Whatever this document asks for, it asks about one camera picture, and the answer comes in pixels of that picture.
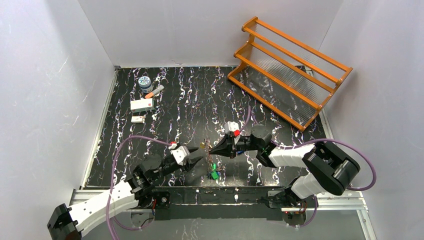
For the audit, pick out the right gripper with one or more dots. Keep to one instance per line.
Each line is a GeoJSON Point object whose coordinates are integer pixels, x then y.
{"type": "Point", "coordinates": [231, 147]}

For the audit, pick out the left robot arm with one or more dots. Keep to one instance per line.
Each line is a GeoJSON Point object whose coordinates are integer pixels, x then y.
{"type": "Point", "coordinates": [137, 190]}

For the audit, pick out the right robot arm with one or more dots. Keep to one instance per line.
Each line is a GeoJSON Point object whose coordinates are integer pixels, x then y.
{"type": "Point", "coordinates": [330, 169]}

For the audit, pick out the small white flat box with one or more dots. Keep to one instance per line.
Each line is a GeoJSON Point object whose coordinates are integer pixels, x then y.
{"type": "Point", "coordinates": [138, 119]}

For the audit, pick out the white medicine box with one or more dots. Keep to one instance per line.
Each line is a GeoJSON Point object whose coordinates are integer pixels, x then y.
{"type": "Point", "coordinates": [142, 105]}

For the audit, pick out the orange wooden shelf rack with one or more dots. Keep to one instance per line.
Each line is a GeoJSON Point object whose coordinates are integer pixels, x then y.
{"type": "Point", "coordinates": [289, 77]}

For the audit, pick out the orange and white tube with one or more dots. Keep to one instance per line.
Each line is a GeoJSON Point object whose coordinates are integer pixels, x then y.
{"type": "Point", "coordinates": [154, 92]}

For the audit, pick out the round blue-white jar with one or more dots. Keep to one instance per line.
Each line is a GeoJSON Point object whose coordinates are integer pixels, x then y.
{"type": "Point", "coordinates": [145, 84]}

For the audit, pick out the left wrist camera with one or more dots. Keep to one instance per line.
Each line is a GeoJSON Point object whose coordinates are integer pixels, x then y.
{"type": "Point", "coordinates": [179, 152]}

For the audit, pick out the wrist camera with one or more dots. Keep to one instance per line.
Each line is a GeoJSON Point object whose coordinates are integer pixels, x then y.
{"type": "Point", "coordinates": [232, 127]}
{"type": "Point", "coordinates": [179, 152]}

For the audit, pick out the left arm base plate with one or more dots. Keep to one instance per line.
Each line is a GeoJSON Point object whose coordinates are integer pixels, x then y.
{"type": "Point", "coordinates": [156, 200]}

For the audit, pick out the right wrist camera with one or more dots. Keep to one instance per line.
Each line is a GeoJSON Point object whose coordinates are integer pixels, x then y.
{"type": "Point", "coordinates": [232, 127]}

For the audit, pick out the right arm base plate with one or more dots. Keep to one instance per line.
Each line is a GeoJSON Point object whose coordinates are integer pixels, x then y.
{"type": "Point", "coordinates": [277, 199]}

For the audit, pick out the aluminium rail frame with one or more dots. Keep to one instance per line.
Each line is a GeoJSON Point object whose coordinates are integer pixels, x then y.
{"type": "Point", "coordinates": [229, 202]}

